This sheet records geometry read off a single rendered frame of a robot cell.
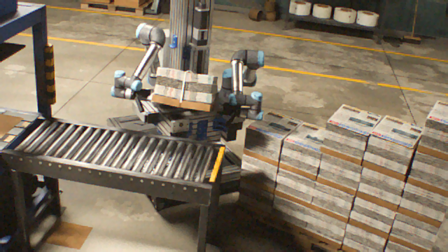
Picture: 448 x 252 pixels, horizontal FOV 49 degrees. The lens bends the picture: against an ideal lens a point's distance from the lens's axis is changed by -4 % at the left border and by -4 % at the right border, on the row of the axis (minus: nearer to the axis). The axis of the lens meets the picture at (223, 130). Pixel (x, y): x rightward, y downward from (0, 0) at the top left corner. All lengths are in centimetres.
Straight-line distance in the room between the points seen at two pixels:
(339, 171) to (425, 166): 58
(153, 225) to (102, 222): 39
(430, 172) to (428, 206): 24
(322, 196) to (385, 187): 46
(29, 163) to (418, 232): 250
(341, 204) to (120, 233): 162
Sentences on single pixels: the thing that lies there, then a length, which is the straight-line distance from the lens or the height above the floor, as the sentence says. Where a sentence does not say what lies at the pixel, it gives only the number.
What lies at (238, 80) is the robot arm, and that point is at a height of 119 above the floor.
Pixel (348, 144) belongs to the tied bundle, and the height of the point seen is 95.
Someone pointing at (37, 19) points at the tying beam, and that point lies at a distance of 359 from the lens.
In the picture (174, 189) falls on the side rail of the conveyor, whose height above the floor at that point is 75.
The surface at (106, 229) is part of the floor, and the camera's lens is 390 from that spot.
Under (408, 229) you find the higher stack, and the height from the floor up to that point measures 51.
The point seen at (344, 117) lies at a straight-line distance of 343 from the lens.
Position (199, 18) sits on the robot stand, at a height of 146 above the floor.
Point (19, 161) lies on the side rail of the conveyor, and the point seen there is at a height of 76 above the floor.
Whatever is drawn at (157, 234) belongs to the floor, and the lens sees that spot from 385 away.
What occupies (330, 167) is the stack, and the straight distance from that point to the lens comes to 346.
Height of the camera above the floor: 244
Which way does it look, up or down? 27 degrees down
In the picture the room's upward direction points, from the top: 6 degrees clockwise
